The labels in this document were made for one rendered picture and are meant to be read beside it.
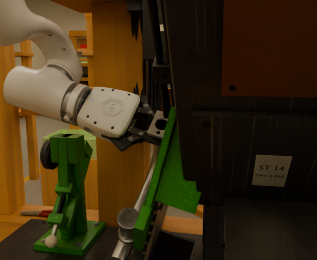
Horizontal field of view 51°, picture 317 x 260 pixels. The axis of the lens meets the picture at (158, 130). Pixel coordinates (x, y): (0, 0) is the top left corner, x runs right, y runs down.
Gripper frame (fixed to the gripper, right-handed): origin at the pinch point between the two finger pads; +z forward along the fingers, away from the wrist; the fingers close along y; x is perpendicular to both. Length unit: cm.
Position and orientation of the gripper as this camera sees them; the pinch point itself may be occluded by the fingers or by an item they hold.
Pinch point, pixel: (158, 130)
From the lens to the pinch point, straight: 63.9
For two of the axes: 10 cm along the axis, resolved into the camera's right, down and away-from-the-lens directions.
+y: 3.3, -8.0, 5.1
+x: -0.4, 5.3, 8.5
